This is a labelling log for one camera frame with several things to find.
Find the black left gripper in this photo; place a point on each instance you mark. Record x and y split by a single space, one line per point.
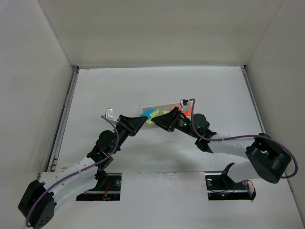
126 125

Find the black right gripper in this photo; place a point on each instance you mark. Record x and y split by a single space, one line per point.
174 120

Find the orange round lego dish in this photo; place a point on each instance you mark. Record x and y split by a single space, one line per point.
186 112

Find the teal lego brick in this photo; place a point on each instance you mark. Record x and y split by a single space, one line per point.
148 113

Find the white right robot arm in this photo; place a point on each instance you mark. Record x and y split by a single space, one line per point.
265 159

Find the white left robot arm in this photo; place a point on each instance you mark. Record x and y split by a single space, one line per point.
41 199

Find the white divided plastic tray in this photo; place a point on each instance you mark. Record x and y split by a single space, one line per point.
165 108

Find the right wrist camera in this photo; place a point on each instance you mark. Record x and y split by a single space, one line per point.
183 103

